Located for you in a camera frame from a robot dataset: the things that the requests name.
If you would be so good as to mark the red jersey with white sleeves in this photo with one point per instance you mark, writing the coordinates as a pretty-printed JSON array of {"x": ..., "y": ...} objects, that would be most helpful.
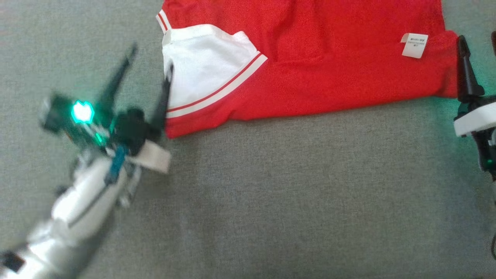
[{"x": 329, "y": 69}]

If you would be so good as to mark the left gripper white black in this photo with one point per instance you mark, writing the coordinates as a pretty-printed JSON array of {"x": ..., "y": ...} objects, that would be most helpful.
[{"x": 131, "y": 128}]

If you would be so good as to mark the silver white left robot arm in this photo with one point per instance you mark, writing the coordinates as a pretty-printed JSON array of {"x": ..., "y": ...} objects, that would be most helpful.
[{"x": 85, "y": 205}]

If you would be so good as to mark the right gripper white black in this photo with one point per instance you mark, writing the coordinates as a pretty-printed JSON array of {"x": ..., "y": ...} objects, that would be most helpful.
[{"x": 478, "y": 116}]

